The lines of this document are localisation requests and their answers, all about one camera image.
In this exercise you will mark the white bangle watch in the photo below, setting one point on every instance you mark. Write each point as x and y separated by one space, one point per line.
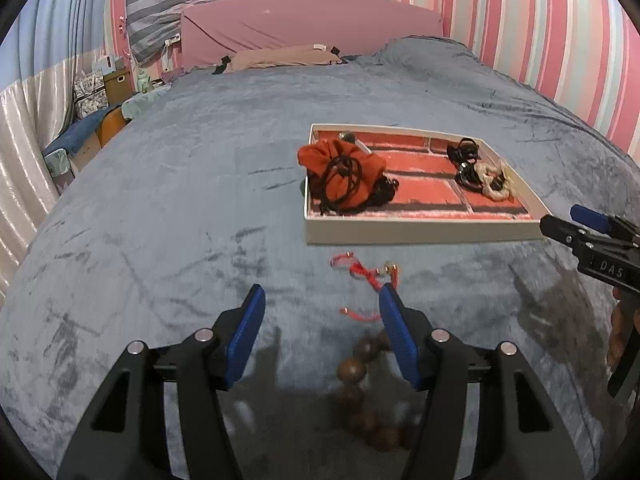
350 137

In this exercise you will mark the blue cushioned bench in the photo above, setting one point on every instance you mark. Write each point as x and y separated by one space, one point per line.
79 144

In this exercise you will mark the patterned bag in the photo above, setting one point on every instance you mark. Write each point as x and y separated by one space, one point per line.
89 94

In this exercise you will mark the white shiny curtain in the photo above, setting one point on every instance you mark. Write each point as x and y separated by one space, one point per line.
34 110

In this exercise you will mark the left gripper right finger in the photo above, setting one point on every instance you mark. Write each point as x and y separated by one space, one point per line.
519 433

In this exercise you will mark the right hand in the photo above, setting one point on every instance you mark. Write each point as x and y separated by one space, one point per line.
616 340

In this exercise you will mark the brown storage box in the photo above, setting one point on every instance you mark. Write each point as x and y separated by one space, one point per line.
118 86

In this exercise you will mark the black frilly scrunchie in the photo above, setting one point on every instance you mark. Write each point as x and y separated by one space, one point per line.
383 193

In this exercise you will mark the red cord gold charm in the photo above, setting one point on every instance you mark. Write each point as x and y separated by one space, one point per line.
388 273

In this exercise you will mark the orange scrunchie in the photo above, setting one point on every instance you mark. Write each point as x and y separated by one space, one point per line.
340 172

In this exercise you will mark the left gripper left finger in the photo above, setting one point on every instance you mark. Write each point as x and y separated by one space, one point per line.
124 433

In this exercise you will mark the cream flower scrunchie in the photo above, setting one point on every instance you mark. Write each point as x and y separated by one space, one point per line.
496 184

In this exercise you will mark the grey plush blanket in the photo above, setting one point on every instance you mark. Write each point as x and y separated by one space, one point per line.
200 198

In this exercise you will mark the pink headboard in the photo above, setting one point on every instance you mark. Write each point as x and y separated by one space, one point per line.
211 31

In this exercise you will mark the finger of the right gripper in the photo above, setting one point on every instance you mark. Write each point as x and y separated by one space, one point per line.
591 219

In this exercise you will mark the brick pattern tray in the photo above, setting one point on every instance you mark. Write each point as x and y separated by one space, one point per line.
429 207

